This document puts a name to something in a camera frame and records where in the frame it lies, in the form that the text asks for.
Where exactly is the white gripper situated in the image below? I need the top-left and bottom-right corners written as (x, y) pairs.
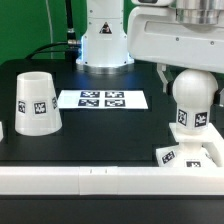
top-left (128, 0), bottom-right (224, 94)

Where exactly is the white lamp bulb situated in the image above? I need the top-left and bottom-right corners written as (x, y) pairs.
top-left (172, 69), bottom-right (218, 134)

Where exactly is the white lamp base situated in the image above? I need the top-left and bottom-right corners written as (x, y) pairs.
top-left (156, 123), bottom-right (224, 168)

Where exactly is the white conical lamp shade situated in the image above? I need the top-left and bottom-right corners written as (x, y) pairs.
top-left (15, 71), bottom-right (62, 136)

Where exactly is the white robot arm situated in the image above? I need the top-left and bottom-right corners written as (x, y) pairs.
top-left (77, 0), bottom-right (224, 85)

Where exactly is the white marker sheet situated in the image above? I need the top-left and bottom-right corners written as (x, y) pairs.
top-left (58, 90), bottom-right (148, 109)

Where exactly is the white right wall bar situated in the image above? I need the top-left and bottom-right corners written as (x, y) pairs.
top-left (204, 141), bottom-right (224, 167)

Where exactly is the white wall bar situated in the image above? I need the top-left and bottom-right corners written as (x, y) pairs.
top-left (0, 166), bottom-right (224, 195)
top-left (204, 141), bottom-right (224, 167)
top-left (0, 121), bottom-right (4, 142)

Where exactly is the black thick cable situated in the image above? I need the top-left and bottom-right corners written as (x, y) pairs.
top-left (64, 0), bottom-right (82, 48)

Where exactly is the black curved cable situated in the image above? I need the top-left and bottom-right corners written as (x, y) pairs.
top-left (25, 41), bottom-right (81, 60)

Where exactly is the white front wall bar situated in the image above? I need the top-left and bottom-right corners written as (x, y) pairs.
top-left (0, 166), bottom-right (224, 195)

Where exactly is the white left wall bar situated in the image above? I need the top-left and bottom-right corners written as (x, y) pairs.
top-left (0, 121), bottom-right (4, 142)

